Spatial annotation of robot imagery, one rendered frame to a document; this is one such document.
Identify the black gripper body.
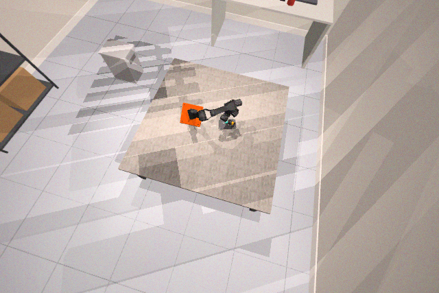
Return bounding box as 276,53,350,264
220,111,231,122

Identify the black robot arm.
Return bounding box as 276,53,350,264
187,99,242,121

